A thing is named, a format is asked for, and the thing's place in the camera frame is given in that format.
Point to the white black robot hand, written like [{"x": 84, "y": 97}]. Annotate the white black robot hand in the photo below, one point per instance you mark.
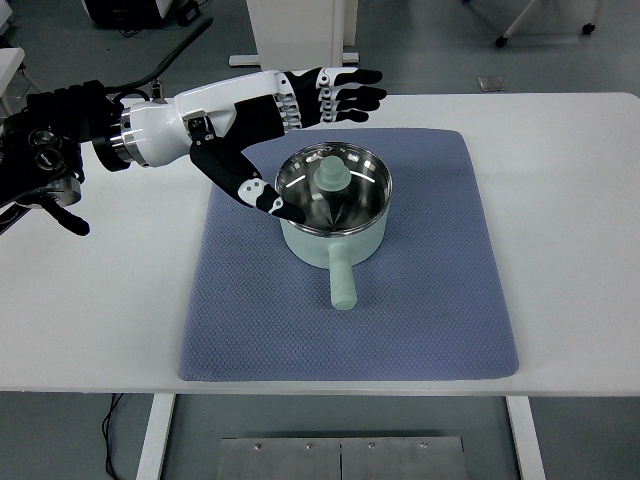
[{"x": 200, "y": 110}]

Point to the glass lid with green knob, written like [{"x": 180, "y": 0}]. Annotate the glass lid with green knob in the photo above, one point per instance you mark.
[{"x": 330, "y": 175}]

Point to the small black box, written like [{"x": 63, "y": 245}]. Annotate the small black box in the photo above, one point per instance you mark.
[{"x": 189, "y": 14}]

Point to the black and white machine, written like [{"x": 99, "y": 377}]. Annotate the black and white machine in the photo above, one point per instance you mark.
[{"x": 115, "y": 15}]

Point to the blue textured mat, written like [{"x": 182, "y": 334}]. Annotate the blue textured mat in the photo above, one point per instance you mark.
[{"x": 400, "y": 300}]

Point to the grey floor outlet plate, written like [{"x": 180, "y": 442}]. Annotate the grey floor outlet plate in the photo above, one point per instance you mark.
[{"x": 491, "y": 83}]

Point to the white table leg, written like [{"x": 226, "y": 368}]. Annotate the white table leg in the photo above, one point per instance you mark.
[
  {"x": 155, "y": 440},
  {"x": 527, "y": 440}
]

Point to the white pedestal cabinet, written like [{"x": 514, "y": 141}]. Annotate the white pedestal cabinet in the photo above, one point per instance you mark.
[{"x": 300, "y": 35}]

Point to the white wheeled cart frame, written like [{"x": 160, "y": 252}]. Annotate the white wheeled cart frame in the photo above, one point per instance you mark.
[{"x": 520, "y": 20}]

